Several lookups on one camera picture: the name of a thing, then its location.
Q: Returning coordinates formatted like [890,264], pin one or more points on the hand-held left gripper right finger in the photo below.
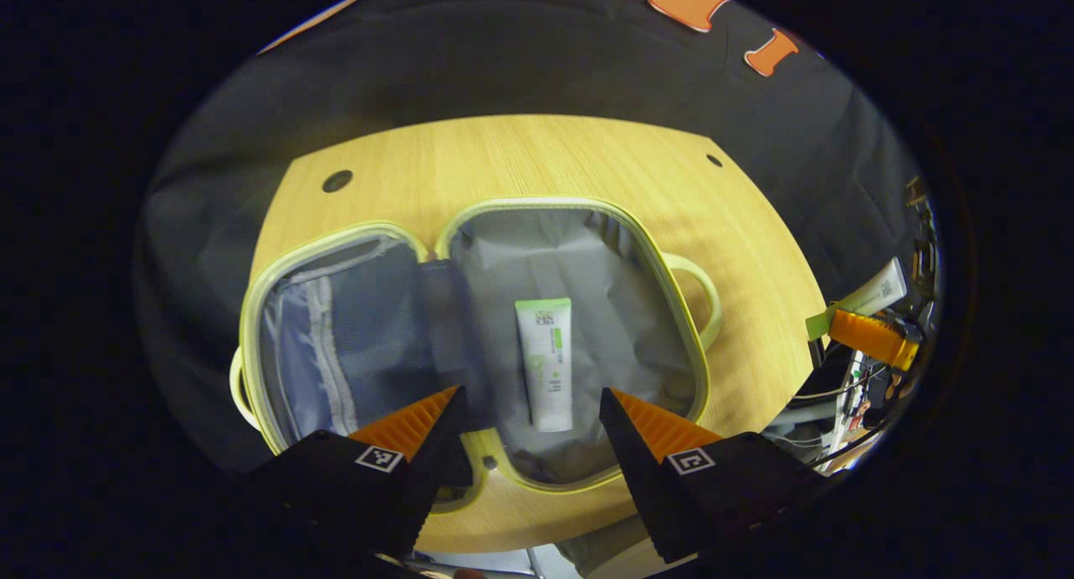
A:
[629,478]

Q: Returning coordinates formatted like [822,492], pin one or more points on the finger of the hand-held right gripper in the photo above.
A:
[873,337]

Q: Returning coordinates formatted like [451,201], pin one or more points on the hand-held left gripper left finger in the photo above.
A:
[436,470]

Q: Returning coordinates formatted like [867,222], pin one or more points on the white tube with green cap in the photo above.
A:
[873,295]

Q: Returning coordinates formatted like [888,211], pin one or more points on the white tube with green label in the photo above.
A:
[545,369]

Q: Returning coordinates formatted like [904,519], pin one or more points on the pale yellow suitcase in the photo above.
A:
[621,327]

